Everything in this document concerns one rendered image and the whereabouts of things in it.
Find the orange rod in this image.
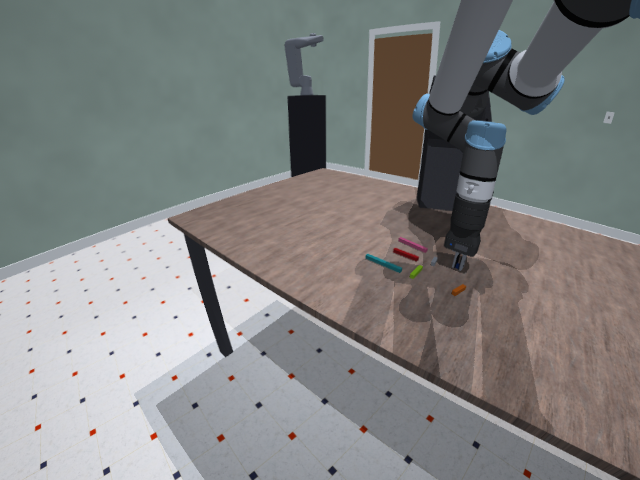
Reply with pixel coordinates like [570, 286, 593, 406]
[451, 284, 466, 296]

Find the red rod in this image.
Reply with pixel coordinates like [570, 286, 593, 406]
[393, 248, 419, 262]

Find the lime green rod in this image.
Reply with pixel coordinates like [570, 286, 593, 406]
[410, 265, 423, 279]

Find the pink rod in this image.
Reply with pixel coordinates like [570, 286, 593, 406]
[398, 237, 428, 253]

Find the turquoise rod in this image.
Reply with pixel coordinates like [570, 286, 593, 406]
[365, 254, 402, 273]

